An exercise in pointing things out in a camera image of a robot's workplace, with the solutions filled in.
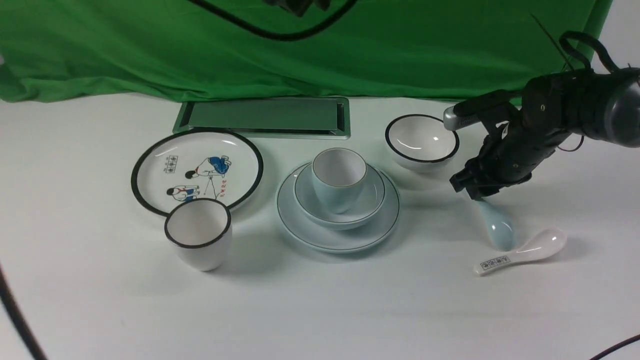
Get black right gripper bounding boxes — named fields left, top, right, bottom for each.
left=449, top=75, right=579, bottom=200

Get pale blue ceramic spoon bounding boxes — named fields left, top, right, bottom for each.
left=474, top=199, right=515, bottom=252

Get pale blue cup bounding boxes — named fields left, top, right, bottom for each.
left=311, top=147, right=368, bottom=214

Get pale blue bowl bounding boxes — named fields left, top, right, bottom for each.
left=294, top=164, right=386, bottom=231

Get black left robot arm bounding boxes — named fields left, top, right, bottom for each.
left=263, top=0, right=332, bottom=18

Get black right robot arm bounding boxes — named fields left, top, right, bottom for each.
left=443, top=68, right=640, bottom=199

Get black-rimmed white bowl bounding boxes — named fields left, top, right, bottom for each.
left=384, top=114, right=460, bottom=173

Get white ceramic spoon with print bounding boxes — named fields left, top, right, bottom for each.
left=473, top=228, right=569, bottom=276

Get pale blue plate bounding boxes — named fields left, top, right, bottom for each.
left=275, top=162, right=402, bottom=255

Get black-rimmed illustrated white plate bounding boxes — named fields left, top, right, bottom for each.
left=130, top=129, right=265, bottom=217

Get black-rimmed white cup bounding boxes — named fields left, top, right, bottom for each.
left=163, top=198, right=233, bottom=272

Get green backdrop cloth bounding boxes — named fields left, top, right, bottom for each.
left=0, top=0, right=611, bottom=103

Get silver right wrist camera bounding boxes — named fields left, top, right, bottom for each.
left=442, top=90, right=523, bottom=132

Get metal table cable hatch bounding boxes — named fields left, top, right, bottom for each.
left=173, top=96, right=351, bottom=140

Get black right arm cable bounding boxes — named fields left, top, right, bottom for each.
left=559, top=31, right=621, bottom=75

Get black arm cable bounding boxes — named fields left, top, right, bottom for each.
left=187, top=0, right=358, bottom=42
left=559, top=31, right=621, bottom=75

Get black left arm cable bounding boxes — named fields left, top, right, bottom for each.
left=187, top=0, right=358, bottom=42

